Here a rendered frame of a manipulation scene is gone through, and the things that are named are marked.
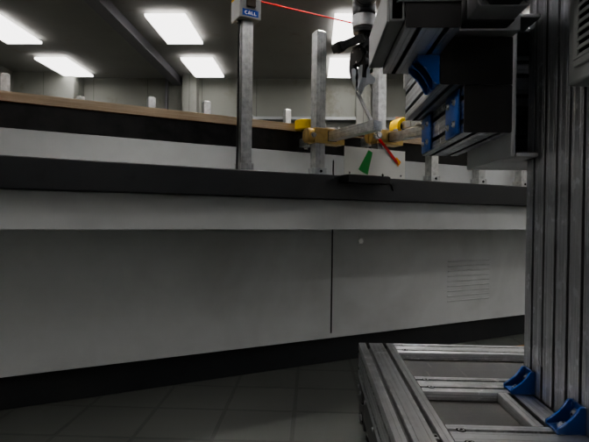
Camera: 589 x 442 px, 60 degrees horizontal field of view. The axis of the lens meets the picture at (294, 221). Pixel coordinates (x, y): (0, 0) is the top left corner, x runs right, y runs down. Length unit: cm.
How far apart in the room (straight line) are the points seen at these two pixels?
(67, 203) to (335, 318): 106
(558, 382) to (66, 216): 117
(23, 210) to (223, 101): 1015
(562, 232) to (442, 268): 136
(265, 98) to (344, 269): 951
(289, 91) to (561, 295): 1055
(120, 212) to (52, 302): 37
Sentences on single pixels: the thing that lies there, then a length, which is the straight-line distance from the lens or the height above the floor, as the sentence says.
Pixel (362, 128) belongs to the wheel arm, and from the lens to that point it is 152.
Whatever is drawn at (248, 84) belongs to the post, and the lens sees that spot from 158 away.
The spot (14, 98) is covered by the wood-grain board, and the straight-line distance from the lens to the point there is 165.
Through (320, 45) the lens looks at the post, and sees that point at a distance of 174.
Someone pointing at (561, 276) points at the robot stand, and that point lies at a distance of 98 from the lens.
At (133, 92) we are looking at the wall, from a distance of 1198.
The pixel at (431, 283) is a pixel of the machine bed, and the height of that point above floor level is 28.
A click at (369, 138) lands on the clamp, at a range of 180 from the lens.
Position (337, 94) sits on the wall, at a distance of 1132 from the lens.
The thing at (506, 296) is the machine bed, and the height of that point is 20.
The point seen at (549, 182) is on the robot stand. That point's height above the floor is 63.
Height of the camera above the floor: 56
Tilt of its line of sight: level
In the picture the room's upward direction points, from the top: 1 degrees clockwise
